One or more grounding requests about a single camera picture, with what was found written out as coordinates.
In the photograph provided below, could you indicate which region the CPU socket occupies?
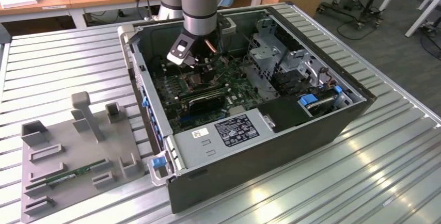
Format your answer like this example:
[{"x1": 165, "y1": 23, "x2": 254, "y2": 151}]
[{"x1": 181, "y1": 67, "x2": 222, "y2": 93}]

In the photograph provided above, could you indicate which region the metal drive cage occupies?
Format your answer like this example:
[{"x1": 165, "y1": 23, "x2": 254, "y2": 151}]
[{"x1": 246, "y1": 17, "x2": 333, "y2": 99}]

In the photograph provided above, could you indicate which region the green motherboard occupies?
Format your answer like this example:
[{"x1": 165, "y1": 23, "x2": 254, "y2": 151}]
[{"x1": 151, "y1": 53, "x2": 269, "y2": 135}]

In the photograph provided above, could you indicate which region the black graphics card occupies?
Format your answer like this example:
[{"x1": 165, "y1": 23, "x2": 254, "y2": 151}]
[{"x1": 187, "y1": 91, "x2": 227, "y2": 116}]

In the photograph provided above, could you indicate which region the black plastic shroud box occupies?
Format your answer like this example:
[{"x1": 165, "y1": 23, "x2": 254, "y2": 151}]
[{"x1": 257, "y1": 96, "x2": 314, "y2": 134}]

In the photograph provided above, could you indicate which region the grey power supply unit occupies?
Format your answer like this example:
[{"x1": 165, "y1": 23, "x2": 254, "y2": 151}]
[{"x1": 171, "y1": 108, "x2": 277, "y2": 170}]

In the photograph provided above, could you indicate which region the hard disk in blue carrier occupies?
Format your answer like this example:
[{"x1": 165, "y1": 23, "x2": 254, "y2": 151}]
[{"x1": 297, "y1": 92, "x2": 338, "y2": 118}]

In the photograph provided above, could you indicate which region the black open PC case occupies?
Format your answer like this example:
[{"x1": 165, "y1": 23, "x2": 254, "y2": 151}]
[{"x1": 116, "y1": 1, "x2": 378, "y2": 214}]

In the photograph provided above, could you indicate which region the grey parts rack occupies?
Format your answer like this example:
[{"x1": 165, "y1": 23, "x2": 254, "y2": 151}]
[{"x1": 19, "y1": 91, "x2": 146, "y2": 223}]

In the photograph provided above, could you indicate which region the green RAM stick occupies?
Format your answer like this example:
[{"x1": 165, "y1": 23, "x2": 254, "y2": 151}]
[{"x1": 44, "y1": 158, "x2": 107, "y2": 186}]

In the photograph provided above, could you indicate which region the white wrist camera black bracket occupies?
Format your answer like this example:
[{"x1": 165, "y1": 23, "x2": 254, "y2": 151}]
[{"x1": 166, "y1": 33, "x2": 195, "y2": 67}]

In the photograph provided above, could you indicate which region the coloured wire bundle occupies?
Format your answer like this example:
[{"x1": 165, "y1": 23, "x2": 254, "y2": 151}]
[{"x1": 318, "y1": 66, "x2": 341, "y2": 90}]

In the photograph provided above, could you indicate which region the blue handle latch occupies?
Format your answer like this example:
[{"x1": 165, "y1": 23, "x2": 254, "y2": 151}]
[{"x1": 150, "y1": 157, "x2": 167, "y2": 170}]

